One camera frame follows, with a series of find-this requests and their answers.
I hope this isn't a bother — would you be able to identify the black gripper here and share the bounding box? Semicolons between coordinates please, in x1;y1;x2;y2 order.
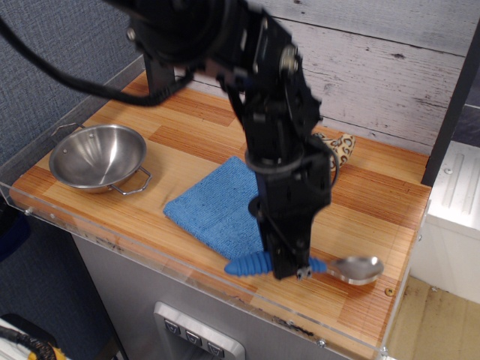
247;149;332;280

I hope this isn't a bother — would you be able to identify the blue handled metal spoon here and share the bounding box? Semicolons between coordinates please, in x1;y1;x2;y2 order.
224;251;384;286

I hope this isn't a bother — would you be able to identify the stainless steel bowl with handles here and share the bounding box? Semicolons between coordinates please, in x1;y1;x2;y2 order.
49;124;152;196

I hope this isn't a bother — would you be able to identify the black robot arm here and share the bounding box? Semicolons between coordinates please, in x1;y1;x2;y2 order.
114;1;332;279

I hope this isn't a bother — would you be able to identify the folded blue cloth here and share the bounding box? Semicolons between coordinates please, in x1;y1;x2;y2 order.
163;157;263;260

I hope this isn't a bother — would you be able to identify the leopard print plush toy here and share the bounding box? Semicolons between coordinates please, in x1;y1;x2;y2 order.
314;133;356;171

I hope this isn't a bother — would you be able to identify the silver cabinet with dispenser panel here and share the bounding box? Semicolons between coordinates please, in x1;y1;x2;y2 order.
74;236;379;359

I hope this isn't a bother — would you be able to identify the white side unit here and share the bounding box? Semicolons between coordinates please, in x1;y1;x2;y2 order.
410;141;479;303

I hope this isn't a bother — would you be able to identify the yellow tape object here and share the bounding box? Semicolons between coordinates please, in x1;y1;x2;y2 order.
50;346;68;360

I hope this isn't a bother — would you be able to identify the dark right vertical post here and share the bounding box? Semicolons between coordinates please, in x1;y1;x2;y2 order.
421;23;479;187

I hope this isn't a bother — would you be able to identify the dark vertical post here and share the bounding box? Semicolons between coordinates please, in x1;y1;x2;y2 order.
144;55;176;96
421;23;479;187

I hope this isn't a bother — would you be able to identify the black cable bundle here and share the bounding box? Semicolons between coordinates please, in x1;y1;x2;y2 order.
0;14;196;108

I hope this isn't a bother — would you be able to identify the dark left vertical post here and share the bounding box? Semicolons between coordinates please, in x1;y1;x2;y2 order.
144;55;176;96

